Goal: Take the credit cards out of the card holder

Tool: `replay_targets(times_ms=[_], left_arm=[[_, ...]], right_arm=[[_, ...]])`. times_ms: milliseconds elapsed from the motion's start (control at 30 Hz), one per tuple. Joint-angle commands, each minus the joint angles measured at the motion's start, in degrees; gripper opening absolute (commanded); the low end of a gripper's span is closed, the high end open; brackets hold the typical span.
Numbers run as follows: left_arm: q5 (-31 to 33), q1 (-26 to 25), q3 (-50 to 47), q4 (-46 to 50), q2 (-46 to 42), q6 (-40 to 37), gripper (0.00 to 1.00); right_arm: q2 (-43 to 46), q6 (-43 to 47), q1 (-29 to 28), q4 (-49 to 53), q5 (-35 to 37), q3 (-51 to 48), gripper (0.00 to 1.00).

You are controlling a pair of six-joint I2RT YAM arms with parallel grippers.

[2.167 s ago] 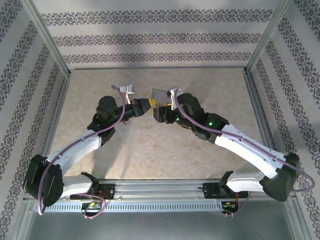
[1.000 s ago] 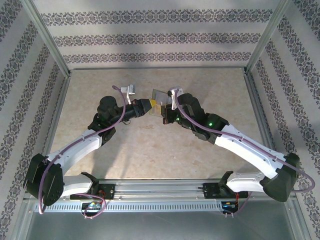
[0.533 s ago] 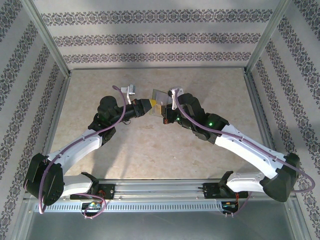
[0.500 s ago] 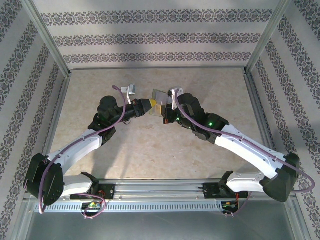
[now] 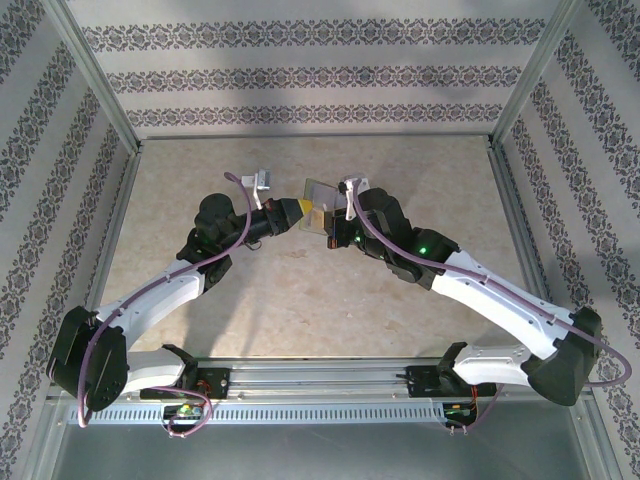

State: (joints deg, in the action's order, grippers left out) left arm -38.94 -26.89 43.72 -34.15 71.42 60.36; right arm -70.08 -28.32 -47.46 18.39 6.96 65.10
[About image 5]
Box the green card holder clear sleeves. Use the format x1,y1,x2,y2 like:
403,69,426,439
298,178,351,236

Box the small circuit board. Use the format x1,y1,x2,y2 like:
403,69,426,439
163,402,206,421
443,402,479,420

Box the grey sheet metal panel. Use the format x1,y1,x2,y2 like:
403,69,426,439
34,399,609,480

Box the aluminium table edge rail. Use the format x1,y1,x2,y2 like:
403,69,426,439
138,133,494,144
84,142,146,314
487,139,559,311

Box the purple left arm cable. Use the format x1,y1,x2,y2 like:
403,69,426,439
78,172,251,440

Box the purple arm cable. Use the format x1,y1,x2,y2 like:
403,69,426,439
344,179,629,436
78,172,251,440

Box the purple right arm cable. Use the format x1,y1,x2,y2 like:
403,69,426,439
344,179,629,436

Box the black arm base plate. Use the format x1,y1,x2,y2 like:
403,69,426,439
139,367,232,401
405,365,481,399

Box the perforated metal cable duct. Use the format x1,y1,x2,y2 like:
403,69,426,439
67,402,451,425

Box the aluminium frame post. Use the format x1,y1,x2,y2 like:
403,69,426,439
489,0,584,149
42,0,144,156

